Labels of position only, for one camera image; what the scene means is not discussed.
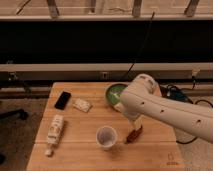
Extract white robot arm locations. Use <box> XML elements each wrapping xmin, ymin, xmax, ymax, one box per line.
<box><xmin>120</xmin><ymin>74</ymin><xmax>213</xmax><ymax>143</ymax></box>

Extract green ceramic bowl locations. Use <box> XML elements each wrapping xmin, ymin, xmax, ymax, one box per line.
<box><xmin>105</xmin><ymin>83</ymin><xmax>127</xmax><ymax>107</ymax></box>

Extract small white packet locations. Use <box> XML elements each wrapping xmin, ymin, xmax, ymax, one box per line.
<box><xmin>73</xmin><ymin>98</ymin><xmax>92</xmax><ymax>112</ymax></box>

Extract black smartphone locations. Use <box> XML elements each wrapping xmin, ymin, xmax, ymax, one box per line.
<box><xmin>54</xmin><ymin>92</ymin><xmax>71</xmax><ymax>110</ymax></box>

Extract white lotion bottle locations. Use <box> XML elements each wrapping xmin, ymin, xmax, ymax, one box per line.
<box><xmin>45</xmin><ymin>115</ymin><xmax>64</xmax><ymax>157</ymax></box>

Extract blue power adapter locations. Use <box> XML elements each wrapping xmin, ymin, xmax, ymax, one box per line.
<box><xmin>167</xmin><ymin>90</ymin><xmax>187</xmax><ymax>102</ymax></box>

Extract black office chair base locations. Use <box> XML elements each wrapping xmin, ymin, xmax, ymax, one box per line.
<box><xmin>0</xmin><ymin>109</ymin><xmax>29</xmax><ymax>120</ymax></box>

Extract black floor cables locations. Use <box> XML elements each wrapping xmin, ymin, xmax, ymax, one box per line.
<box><xmin>159</xmin><ymin>74</ymin><xmax>213</xmax><ymax>145</ymax></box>

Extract black cable on wall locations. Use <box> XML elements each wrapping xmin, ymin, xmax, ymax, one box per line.
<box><xmin>118</xmin><ymin>11</ymin><xmax>156</xmax><ymax>83</ymax></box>

